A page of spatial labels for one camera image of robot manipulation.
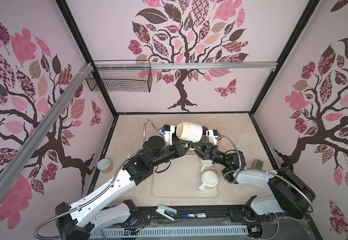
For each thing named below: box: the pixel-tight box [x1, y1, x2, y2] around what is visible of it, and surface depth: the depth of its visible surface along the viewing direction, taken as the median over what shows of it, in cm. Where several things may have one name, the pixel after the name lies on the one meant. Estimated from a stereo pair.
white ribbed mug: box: [198, 170, 219, 192], surface depth 79 cm
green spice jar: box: [254, 159, 264, 171], surface depth 90 cm
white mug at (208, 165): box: [200, 159, 215, 172], surface depth 87 cm
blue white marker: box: [180, 213, 207, 218], surface depth 74 cm
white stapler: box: [155, 204, 178, 222], surface depth 75 cm
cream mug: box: [176, 121, 203, 143], surface depth 63 cm
